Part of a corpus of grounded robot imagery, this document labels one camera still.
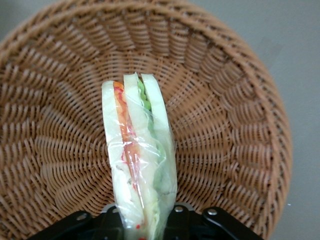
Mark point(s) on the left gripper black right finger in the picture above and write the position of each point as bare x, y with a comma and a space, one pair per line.
200, 230

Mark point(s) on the plastic-wrapped triangle sandwich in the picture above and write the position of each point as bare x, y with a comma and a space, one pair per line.
140, 150

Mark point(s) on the brown round wicker basket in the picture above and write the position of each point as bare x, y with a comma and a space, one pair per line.
225, 112

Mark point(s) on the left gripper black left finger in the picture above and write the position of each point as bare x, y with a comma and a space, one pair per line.
82, 227

